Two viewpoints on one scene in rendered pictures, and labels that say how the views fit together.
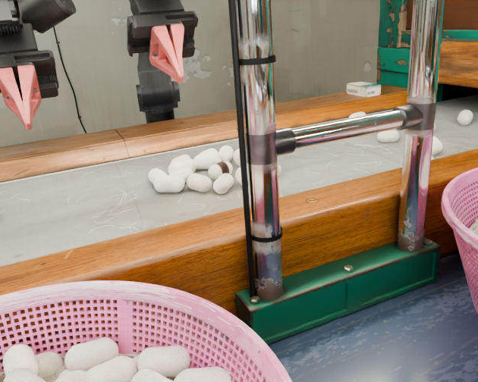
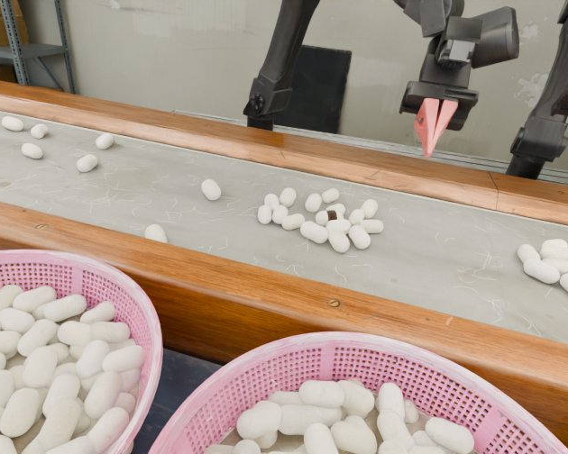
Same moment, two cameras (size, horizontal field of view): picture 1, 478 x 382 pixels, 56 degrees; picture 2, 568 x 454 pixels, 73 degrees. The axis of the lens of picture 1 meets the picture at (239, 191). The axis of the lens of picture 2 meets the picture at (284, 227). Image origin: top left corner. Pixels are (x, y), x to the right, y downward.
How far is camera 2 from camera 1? 0.14 m
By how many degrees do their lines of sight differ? 32
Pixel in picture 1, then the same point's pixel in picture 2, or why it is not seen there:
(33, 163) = (411, 181)
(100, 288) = (481, 387)
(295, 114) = not seen: outside the picture
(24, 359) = (399, 405)
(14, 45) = (450, 78)
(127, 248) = (506, 347)
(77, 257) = (456, 329)
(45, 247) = (416, 284)
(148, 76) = (540, 123)
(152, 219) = (516, 304)
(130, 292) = (510, 411)
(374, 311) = not seen: outside the picture
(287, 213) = not seen: outside the picture
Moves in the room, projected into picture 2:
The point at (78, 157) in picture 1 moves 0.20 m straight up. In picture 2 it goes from (450, 191) to (499, 54)
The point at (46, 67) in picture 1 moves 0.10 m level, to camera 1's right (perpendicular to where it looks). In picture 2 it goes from (465, 104) to (539, 121)
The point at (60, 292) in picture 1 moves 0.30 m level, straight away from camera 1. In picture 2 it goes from (444, 367) to (412, 197)
